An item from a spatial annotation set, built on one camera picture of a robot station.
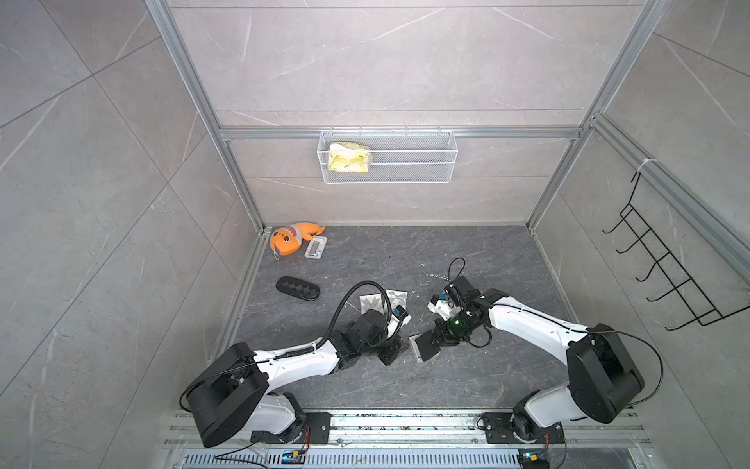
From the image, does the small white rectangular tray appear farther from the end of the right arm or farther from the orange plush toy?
the end of the right arm

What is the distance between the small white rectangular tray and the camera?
1119mm

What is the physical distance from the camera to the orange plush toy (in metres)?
1.07

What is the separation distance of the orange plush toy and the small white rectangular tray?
0.8 inches
